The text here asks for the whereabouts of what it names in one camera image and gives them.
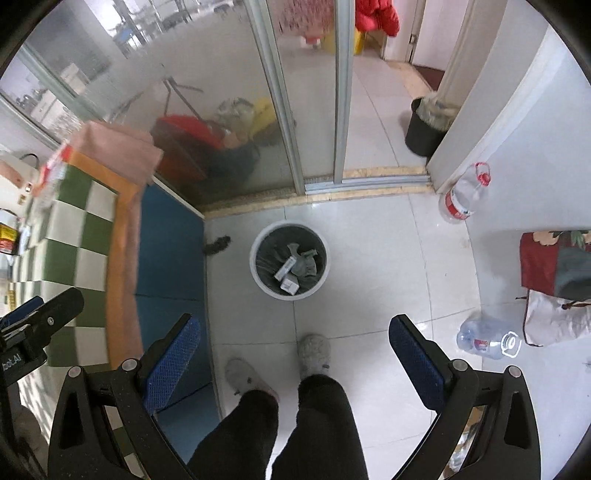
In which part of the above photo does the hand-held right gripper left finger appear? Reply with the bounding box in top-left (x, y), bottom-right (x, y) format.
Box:
top-left (47, 313), bottom-right (204, 480)

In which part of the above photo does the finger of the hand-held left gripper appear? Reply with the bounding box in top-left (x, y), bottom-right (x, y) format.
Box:
top-left (13, 287), bottom-right (85, 354)
top-left (0, 296), bottom-right (45, 329)

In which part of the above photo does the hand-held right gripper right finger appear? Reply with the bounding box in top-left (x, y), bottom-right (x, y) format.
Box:
top-left (389, 314), bottom-right (541, 480)

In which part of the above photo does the white round trash bin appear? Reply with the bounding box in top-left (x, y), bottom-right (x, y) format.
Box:
top-left (250, 222), bottom-right (329, 302)

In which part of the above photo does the green checked tablecloth table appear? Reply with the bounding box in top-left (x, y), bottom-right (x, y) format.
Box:
top-left (0, 121), bottom-right (164, 444)

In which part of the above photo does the grey fluffy slipper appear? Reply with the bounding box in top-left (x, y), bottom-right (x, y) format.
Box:
top-left (224, 357), bottom-right (279, 401)
top-left (297, 334), bottom-right (332, 380)

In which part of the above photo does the large clear blue plastic bottle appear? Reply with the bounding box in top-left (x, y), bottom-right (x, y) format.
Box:
top-left (456, 311), bottom-right (522, 361)

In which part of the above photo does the red yellow tin can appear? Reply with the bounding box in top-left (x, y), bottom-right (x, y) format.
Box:
top-left (0, 209), bottom-right (21, 256)

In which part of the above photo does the person's left leg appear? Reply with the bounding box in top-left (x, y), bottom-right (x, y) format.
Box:
top-left (187, 389), bottom-right (280, 480)

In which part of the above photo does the person's leg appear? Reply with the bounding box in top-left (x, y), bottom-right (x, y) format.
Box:
top-left (269, 374), bottom-right (370, 480)
top-left (187, 389), bottom-right (280, 480)

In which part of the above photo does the blue cabinet panel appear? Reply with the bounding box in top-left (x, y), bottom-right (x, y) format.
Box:
top-left (134, 182), bottom-right (221, 464)

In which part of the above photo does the person's right leg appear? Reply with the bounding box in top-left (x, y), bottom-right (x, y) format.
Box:
top-left (269, 374), bottom-right (370, 480)

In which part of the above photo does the dark fuzzy clump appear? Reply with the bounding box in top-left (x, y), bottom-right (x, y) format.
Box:
top-left (203, 235), bottom-right (232, 256)

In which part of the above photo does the white paper bag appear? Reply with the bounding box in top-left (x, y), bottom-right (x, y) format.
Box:
top-left (0, 152), bottom-right (42, 190)

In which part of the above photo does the red white snack packet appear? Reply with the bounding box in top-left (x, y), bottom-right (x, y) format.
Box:
top-left (32, 141), bottom-right (77, 208)

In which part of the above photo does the white cardboard box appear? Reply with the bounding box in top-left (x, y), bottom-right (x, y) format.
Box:
top-left (273, 255), bottom-right (300, 282)

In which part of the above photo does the crumpled grey paper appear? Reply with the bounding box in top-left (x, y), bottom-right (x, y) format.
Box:
top-left (285, 243), bottom-right (319, 279)

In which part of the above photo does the white cloth bag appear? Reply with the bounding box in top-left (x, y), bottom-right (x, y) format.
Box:
top-left (516, 290), bottom-right (591, 347)

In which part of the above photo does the red floral fabric bag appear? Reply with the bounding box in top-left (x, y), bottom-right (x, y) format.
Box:
top-left (520, 229), bottom-right (591, 301)

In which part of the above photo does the large red cap plastic bottle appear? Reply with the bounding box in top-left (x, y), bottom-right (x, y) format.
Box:
top-left (444, 161), bottom-right (491, 225)

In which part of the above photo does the red plastic basin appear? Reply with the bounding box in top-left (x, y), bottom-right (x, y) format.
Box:
top-left (150, 115), bottom-right (222, 182)

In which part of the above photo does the black round bin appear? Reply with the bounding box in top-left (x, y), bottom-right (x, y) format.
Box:
top-left (405, 96), bottom-right (451, 158)

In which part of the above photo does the yellow bag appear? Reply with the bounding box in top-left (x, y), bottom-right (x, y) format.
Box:
top-left (252, 97), bottom-right (280, 137)

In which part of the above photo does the red padded jacket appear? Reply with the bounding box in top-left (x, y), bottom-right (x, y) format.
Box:
top-left (354, 0), bottom-right (400, 38)

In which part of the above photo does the pink patterned cloth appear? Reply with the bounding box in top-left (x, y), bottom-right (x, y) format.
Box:
top-left (277, 0), bottom-right (338, 40)

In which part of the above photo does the sliding glass door frame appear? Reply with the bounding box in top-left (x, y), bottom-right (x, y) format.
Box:
top-left (245, 0), bottom-right (435, 197)

